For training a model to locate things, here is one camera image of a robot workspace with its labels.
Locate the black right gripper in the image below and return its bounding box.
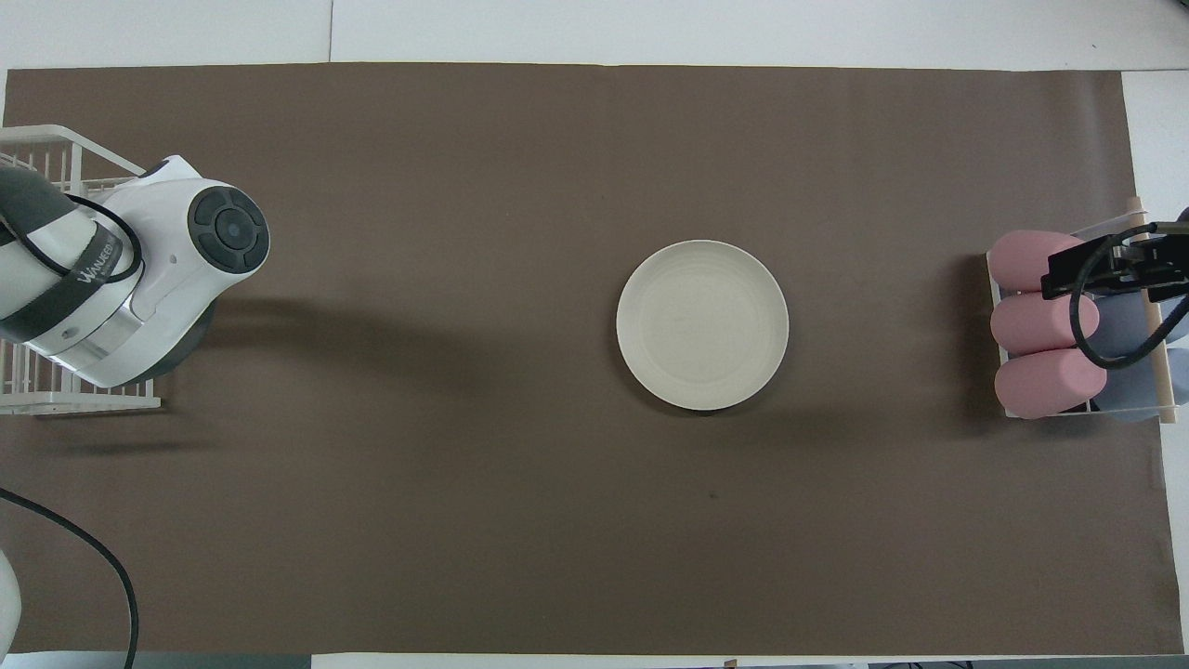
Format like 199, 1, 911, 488
1040, 223, 1189, 303

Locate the cream round plate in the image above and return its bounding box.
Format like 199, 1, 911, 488
616, 240, 790, 412

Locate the pink plastic cup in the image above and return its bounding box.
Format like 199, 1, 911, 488
994, 348, 1108, 420
990, 291, 1101, 356
986, 230, 1088, 295

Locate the blue plastic cup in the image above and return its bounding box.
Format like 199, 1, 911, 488
1078, 293, 1189, 361
1091, 348, 1189, 425

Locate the cup rack with wooden rod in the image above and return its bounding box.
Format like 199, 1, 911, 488
985, 195, 1179, 426

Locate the brown table mat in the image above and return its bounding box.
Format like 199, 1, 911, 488
0, 61, 1185, 657

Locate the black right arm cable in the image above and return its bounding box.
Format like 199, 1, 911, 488
1068, 221, 1189, 371

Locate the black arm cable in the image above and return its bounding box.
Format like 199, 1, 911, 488
1068, 221, 1189, 371
0, 190, 146, 669

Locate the white wire dish rack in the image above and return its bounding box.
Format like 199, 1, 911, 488
0, 125, 162, 415

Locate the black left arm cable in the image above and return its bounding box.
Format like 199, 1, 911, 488
0, 190, 146, 669

